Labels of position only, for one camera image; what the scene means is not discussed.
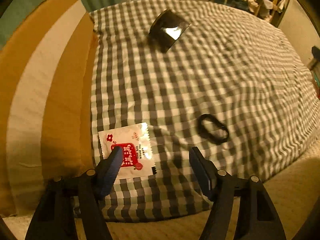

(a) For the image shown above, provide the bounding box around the white red wet wipe sachet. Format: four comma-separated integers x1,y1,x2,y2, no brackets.
98,122,156,179

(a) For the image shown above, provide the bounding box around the grey checkered bed sheet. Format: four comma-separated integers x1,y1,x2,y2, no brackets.
90,0,319,222

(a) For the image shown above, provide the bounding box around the brown cardboard box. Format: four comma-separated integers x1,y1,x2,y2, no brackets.
1,0,98,217

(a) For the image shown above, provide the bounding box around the black tape roll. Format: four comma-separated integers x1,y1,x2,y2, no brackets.
148,9,190,53

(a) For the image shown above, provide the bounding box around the black hair tie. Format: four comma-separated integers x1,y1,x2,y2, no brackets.
197,114,230,145

